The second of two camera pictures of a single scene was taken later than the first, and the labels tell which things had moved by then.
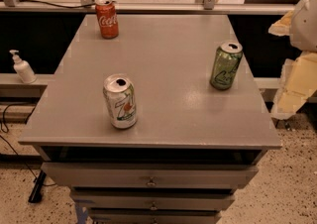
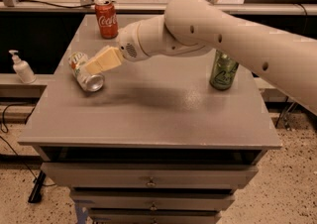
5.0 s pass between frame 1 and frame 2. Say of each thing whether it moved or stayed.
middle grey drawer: stayed
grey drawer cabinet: stayed
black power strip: stayed
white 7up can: moved
